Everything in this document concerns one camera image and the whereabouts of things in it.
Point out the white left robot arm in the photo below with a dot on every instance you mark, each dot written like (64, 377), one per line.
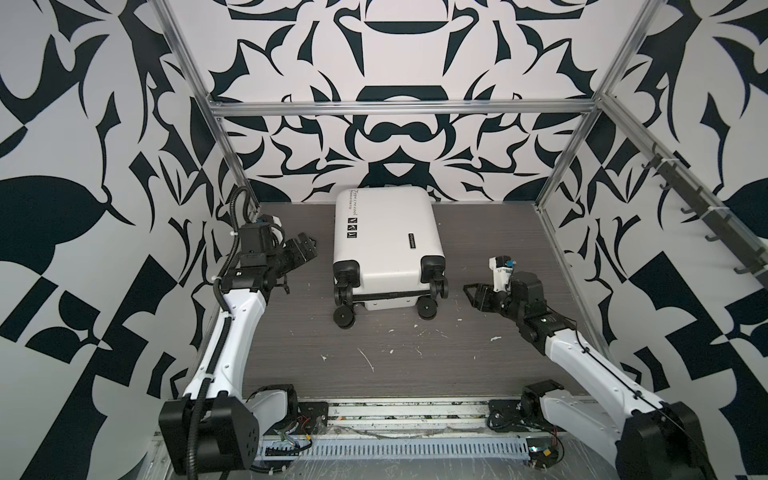
(214, 427)

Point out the aluminium frame rail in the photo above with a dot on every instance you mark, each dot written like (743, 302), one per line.
(405, 107)

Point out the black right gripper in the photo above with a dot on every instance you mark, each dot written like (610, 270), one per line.
(485, 293)

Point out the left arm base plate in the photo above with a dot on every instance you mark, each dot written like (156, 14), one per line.
(306, 417)

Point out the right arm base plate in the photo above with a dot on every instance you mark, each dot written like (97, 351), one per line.
(517, 415)

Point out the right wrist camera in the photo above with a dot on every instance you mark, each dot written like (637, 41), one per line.
(502, 268)

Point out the small green circuit board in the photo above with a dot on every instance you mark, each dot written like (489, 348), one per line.
(543, 453)

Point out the white suitcase black lining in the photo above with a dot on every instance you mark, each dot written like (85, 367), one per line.
(387, 253)

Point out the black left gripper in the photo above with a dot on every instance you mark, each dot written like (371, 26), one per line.
(298, 255)

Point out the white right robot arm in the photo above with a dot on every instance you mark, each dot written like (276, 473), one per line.
(639, 433)

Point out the black wall hook rack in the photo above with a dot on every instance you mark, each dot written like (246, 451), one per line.
(701, 204)

